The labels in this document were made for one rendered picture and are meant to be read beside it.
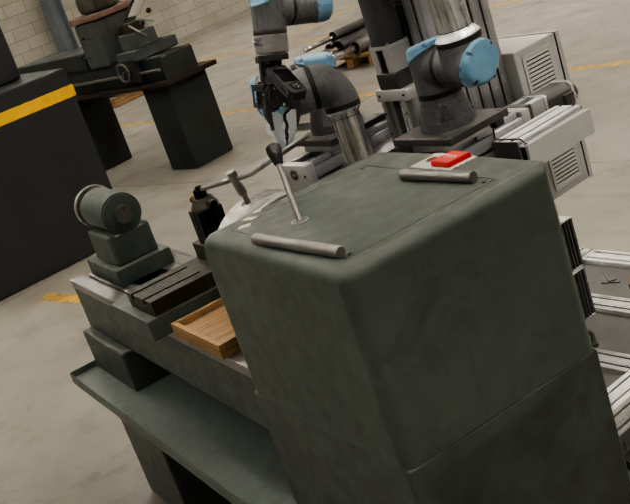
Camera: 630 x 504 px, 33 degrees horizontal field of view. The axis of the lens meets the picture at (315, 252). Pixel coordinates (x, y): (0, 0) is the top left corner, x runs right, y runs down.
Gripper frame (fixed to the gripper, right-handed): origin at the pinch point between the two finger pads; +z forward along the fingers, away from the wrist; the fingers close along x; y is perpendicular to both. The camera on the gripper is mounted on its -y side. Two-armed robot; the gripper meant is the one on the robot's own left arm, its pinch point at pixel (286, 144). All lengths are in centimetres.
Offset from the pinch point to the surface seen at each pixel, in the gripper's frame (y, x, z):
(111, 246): 116, 5, 37
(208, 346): 28, 13, 50
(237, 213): 7.6, 10.4, 14.6
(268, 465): 23, 3, 83
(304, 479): -13, 12, 72
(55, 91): 495, -96, -3
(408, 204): -47.7, 1.4, 9.1
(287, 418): -17, 16, 56
